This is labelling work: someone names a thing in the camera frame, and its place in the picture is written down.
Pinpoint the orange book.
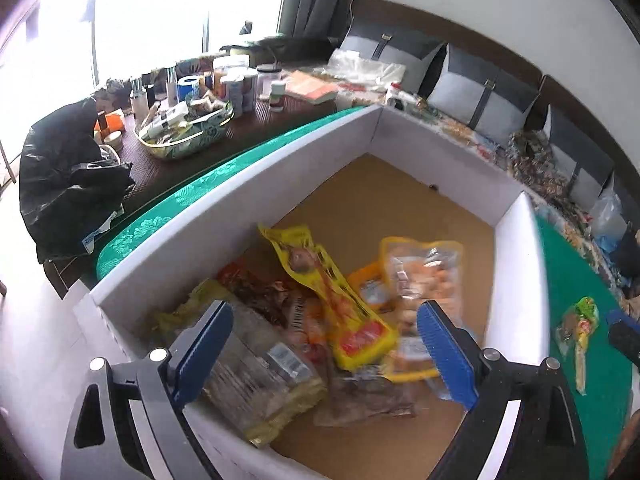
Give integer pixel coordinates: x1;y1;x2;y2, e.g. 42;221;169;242
284;70;338;105

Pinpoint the orange shrimp snack bag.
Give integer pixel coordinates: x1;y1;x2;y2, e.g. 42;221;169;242
380;236;463;384

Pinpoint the small green yellow packet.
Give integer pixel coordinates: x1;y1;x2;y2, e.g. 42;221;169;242
553;297;600;396

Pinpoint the floral patterned blanket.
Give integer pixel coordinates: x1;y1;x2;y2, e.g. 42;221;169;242
418;105;639;318

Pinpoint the black garbage bag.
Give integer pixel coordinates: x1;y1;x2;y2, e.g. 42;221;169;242
18;98;134;263

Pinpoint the grey white pillow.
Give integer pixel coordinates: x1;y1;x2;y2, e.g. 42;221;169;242
427;44;537;148
544;105;614;211
341;18;445;93

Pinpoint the clear plastic bag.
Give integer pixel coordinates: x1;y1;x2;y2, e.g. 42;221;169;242
590;186;627;254

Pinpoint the green basket with items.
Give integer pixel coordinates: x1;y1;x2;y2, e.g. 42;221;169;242
136;101;234;160

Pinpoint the long yellow snack packet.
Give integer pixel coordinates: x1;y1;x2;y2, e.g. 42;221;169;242
258;226;398;372

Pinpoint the clear noodle snack bag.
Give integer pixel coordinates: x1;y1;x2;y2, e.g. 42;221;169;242
151;280;326;448

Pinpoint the green table cloth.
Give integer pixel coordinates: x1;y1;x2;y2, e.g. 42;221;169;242
94;104;637;480

